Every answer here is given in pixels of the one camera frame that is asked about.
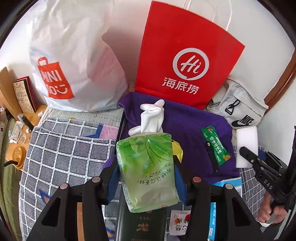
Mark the yellow mesh pouch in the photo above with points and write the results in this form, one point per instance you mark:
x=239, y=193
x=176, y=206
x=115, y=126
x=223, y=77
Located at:
x=177, y=150

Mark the green snack packet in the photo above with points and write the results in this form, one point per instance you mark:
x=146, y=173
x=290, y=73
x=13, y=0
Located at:
x=211, y=137

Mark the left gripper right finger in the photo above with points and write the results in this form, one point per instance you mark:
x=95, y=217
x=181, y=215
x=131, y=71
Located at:
x=233, y=220

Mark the white sponge block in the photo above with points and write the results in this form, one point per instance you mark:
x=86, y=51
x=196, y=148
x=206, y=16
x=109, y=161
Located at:
x=246, y=137

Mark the green tissue packet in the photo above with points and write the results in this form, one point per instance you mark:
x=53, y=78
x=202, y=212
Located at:
x=147, y=171

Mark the framed picture book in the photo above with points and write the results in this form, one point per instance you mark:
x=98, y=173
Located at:
x=24, y=95

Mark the white Miniso plastic bag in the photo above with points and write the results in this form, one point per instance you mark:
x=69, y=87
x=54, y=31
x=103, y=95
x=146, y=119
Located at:
x=73, y=68

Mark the black and gold box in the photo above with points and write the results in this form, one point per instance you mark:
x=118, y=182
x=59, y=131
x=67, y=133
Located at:
x=142, y=226

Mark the brown door frame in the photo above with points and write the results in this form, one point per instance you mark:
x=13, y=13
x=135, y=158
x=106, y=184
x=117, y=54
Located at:
x=282, y=84

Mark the blue tissue pack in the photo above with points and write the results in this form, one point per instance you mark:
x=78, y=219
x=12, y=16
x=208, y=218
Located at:
x=216, y=207

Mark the small red white sachet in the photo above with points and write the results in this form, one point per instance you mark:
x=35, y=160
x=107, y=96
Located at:
x=179, y=220

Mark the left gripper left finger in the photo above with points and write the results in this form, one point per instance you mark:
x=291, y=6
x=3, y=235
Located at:
x=77, y=210

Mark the purple towel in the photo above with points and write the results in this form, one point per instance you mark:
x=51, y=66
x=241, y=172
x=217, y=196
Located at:
x=184, y=123

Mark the wooden side table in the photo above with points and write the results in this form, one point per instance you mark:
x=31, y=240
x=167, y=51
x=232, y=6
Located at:
x=18, y=147

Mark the person's right hand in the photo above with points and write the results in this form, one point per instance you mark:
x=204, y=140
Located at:
x=264, y=212

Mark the grey Nike waist bag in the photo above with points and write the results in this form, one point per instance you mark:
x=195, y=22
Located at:
x=237, y=104

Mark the white glove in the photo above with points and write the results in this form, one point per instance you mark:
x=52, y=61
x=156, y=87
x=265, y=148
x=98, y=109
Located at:
x=151, y=118

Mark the red Haidilao paper bag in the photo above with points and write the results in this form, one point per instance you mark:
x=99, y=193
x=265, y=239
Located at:
x=184, y=57

